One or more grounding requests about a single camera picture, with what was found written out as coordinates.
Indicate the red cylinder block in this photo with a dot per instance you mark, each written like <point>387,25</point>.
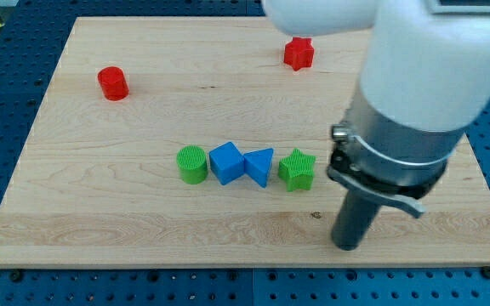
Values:
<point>113,83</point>

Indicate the green star block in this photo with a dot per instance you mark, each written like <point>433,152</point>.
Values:
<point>297,170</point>

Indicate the wooden board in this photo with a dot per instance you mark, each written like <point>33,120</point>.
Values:
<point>97,185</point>

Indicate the green cylinder block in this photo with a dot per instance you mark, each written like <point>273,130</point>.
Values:
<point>192,164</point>

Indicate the blue cube block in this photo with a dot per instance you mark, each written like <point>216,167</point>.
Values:
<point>226,162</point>

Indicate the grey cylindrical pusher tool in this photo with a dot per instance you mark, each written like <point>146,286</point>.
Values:
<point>353,221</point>

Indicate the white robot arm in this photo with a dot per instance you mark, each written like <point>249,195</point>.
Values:
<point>427,64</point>

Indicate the red star block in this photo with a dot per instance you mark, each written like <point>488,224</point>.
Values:
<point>299,53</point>

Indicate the blue triangle block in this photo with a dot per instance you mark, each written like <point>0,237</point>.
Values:
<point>257,165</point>

